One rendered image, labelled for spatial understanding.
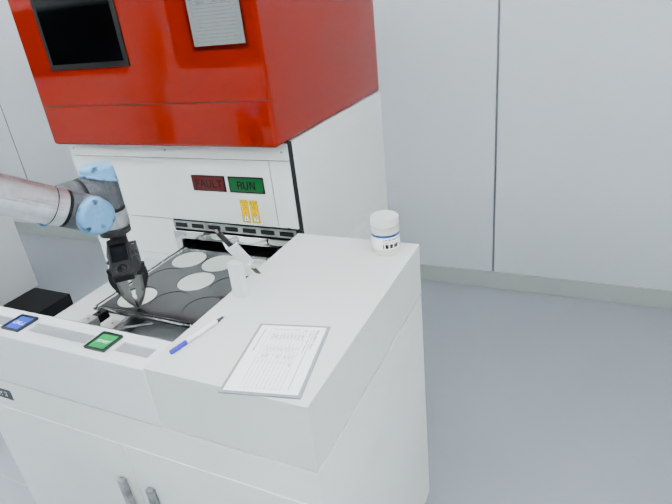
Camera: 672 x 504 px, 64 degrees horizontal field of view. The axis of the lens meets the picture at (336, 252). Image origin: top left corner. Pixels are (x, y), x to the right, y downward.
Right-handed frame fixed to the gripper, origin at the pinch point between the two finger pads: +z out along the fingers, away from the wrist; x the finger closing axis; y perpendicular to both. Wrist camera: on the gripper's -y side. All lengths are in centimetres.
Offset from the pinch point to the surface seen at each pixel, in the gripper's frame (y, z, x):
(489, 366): 34, 92, -129
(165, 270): 19.1, 1.7, -8.2
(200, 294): -1.0, 1.6, -15.3
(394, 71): 126, -25, -137
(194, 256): 23.7, 1.7, -17.1
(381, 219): -18, -14, -60
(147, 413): -34.5, 6.9, 1.2
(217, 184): 24.5, -18.2, -28.1
